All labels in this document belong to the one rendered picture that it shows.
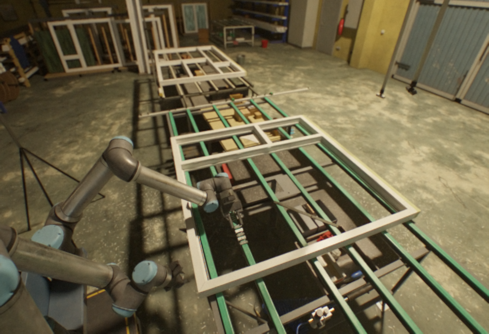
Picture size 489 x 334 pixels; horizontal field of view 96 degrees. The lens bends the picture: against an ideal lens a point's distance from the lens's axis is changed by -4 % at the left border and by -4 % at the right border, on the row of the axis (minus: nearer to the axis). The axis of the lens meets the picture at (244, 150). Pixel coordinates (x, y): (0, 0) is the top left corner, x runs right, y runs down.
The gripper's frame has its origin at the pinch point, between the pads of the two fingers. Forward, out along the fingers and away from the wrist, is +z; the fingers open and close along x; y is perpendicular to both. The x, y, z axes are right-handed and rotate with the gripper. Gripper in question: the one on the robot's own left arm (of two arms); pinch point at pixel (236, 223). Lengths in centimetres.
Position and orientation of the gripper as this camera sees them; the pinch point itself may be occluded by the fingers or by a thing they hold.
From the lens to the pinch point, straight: 156.2
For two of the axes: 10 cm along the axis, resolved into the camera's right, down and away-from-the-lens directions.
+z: 3.2, 9.1, -2.5
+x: -9.1, 2.3, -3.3
